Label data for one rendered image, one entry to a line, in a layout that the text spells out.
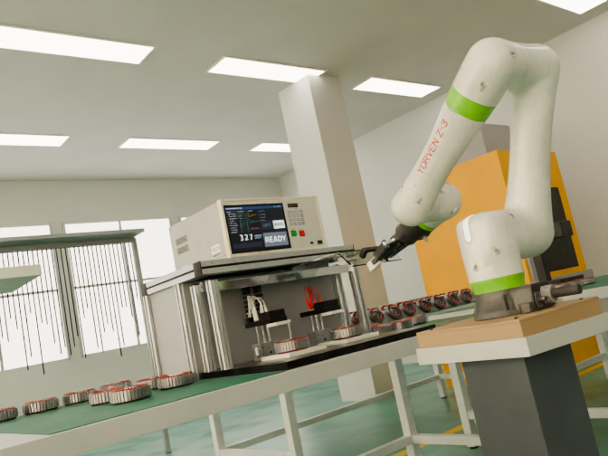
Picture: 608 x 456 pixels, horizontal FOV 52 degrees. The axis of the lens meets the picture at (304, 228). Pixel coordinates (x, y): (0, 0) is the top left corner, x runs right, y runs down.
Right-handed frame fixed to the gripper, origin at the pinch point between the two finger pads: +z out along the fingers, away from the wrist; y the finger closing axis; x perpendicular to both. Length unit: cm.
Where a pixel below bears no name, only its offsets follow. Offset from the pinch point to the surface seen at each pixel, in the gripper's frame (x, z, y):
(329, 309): -3.2, 26.3, -4.0
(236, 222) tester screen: 32.8, 21.0, -29.4
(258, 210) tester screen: 36.3, 20.4, -19.3
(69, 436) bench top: -27, -4, -105
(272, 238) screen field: 26.5, 24.1, -15.7
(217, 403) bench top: -29, -1, -70
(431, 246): 104, 227, 309
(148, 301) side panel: 28, 62, -50
